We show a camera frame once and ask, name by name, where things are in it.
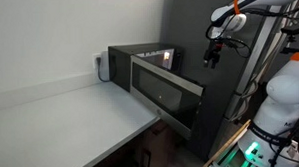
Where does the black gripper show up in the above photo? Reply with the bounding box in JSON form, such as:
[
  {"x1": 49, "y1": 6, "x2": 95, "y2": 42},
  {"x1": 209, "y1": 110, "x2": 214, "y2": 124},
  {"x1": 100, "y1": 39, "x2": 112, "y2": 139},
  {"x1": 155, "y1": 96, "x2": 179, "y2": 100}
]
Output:
[{"x1": 202, "y1": 38, "x2": 224, "y2": 70}]

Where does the dark grey refrigerator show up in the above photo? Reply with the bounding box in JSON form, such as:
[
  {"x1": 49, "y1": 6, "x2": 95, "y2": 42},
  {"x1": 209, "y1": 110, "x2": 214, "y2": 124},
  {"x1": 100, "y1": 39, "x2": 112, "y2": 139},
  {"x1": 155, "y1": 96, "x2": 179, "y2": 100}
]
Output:
[{"x1": 159, "y1": 0, "x2": 293, "y2": 162}]

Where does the light wooden board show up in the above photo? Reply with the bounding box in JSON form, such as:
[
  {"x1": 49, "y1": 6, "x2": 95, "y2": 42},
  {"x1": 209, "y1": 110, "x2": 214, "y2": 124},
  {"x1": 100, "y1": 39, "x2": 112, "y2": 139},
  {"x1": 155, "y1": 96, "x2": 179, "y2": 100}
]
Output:
[{"x1": 197, "y1": 119, "x2": 253, "y2": 167}]

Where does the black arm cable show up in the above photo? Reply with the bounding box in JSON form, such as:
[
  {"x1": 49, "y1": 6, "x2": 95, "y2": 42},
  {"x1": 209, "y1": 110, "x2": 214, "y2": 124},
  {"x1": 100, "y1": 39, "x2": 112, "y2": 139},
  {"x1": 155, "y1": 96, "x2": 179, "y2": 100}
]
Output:
[{"x1": 204, "y1": 2, "x2": 299, "y2": 61}]

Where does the black camera on stand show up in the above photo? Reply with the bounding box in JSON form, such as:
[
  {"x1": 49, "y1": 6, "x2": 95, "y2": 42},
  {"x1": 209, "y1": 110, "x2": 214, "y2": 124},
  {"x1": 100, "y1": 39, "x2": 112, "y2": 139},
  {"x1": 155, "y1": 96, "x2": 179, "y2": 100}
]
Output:
[{"x1": 279, "y1": 26, "x2": 299, "y2": 55}]

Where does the black microwave power cable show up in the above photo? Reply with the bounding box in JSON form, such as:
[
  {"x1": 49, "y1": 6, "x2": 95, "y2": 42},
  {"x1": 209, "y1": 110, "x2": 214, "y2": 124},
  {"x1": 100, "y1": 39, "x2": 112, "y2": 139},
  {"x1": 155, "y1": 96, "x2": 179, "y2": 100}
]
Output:
[{"x1": 95, "y1": 56, "x2": 117, "y2": 83}]

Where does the white wall outlet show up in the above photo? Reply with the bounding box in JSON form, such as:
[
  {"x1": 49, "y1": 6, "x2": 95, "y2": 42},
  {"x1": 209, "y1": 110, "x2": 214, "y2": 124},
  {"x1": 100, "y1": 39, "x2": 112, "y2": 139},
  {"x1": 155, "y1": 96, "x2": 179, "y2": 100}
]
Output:
[{"x1": 91, "y1": 52, "x2": 104, "y2": 69}]

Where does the dark cabinet bar handle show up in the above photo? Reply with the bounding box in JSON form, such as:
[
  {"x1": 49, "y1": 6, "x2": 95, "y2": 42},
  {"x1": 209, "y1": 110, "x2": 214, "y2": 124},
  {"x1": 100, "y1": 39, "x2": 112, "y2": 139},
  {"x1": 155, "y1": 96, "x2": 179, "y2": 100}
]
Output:
[{"x1": 140, "y1": 148, "x2": 152, "y2": 167}]

